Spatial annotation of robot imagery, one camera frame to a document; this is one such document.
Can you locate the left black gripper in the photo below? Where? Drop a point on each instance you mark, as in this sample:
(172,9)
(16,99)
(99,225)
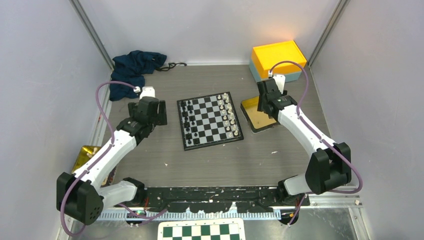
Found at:
(160,118)

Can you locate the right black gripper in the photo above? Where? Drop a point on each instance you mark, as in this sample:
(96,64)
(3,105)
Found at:
(260,103)

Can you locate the gold tin tray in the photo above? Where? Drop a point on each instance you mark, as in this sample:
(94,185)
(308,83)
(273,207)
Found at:
(258,121)

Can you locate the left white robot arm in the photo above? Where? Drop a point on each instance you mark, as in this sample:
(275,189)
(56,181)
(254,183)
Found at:
(81,195)

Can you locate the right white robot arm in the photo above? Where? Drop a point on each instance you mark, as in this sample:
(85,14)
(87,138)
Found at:
(328,166)

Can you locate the gold tin with brown pieces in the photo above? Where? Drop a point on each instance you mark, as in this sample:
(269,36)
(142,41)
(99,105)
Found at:
(85,154)

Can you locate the green checkered calibration board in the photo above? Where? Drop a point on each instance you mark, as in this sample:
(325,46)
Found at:
(207,229)

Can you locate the dark blue cloth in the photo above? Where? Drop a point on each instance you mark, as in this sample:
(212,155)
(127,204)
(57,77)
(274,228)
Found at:
(130,69)

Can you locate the black and white chessboard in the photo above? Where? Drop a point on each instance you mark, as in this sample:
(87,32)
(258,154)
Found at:
(202,123)

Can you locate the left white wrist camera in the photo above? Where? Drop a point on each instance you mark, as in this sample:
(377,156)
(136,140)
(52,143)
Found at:
(145,91)

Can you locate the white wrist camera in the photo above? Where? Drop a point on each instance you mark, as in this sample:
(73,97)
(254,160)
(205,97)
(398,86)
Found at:
(280,81)
(145,91)

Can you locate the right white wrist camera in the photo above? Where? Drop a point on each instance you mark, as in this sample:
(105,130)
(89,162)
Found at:
(280,81)

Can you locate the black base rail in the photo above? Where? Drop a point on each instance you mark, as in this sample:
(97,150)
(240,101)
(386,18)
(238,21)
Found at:
(247,199)

